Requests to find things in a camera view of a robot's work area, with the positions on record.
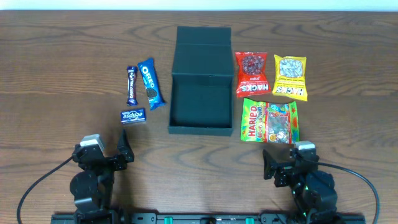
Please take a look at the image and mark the blue Oreo cookie pack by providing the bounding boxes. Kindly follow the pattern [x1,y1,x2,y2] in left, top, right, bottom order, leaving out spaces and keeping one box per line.
[138,58,165,110]

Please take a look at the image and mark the left black cable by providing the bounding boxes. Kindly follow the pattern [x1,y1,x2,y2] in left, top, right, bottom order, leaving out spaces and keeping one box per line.
[16,156,75,224]

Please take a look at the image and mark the yellow Hacks candy bag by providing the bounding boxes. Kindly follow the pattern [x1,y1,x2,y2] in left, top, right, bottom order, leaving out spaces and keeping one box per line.
[272,55,308,101]

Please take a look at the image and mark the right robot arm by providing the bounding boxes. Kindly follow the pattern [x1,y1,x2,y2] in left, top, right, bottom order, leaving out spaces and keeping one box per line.
[263,148,345,223]

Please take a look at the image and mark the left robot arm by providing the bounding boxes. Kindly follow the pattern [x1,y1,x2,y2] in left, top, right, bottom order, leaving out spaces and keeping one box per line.
[70,130,134,223]

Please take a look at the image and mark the red Hacks candy bag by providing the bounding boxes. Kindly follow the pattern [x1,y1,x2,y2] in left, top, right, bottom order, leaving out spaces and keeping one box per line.
[235,52,271,98]

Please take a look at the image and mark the Haribo gummy bag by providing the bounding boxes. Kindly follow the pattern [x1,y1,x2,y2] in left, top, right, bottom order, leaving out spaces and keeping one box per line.
[241,98,300,144]

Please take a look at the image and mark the blue Eclipse mints box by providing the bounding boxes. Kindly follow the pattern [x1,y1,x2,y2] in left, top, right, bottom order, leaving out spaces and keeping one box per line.
[120,108,146,124]

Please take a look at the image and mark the right black cable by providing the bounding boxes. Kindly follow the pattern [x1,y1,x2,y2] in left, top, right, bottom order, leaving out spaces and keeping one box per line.
[317,161,381,224]

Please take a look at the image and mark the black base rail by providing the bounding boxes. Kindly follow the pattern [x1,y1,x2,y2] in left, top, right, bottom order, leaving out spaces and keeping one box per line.
[51,212,367,224]

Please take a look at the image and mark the dark green open box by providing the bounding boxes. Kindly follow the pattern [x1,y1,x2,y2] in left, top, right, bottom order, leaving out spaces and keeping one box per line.
[168,26,234,136]

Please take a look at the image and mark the black cable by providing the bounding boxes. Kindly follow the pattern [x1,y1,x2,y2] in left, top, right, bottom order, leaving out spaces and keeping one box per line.
[317,161,381,224]
[16,156,75,224]

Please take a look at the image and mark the purple Dairy Milk bar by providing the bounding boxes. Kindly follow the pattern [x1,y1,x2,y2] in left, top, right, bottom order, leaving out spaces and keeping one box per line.
[126,66,138,106]

